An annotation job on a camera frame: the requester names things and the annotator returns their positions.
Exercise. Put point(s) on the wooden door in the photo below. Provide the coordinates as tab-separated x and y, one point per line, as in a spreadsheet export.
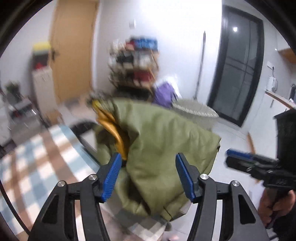
71	47

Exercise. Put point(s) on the stacked shoe boxes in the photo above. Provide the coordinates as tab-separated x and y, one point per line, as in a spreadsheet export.
41	52

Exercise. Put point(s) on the white tall suitcase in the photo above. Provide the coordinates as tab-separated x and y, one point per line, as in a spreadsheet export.
45	95

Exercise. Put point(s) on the woven laundry basket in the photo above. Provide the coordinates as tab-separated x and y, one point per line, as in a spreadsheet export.
197	112

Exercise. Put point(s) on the green yellow varsity jacket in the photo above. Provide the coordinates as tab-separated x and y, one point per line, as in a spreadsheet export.
149	137

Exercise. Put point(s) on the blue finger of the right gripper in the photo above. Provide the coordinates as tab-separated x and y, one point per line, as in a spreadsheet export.
250	156

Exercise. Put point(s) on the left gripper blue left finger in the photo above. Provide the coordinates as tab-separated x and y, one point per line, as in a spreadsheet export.
56	220

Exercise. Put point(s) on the checkered bed sheet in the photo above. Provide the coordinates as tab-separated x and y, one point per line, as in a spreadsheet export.
34	168

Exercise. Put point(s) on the purple bag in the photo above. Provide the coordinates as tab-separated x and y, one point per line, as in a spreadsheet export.
164	95

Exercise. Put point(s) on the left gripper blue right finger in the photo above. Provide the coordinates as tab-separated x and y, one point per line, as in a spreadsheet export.
240	220

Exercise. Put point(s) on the silver aluminium suitcase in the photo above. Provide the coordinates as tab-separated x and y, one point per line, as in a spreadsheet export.
24	121

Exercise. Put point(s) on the wooden shoe rack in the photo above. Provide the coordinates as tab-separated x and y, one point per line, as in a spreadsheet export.
134	63

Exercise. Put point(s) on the person's right hand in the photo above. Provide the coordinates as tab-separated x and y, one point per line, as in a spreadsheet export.
282	207

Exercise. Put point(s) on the black framed glass door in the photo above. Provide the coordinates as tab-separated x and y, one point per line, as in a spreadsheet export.
239	65

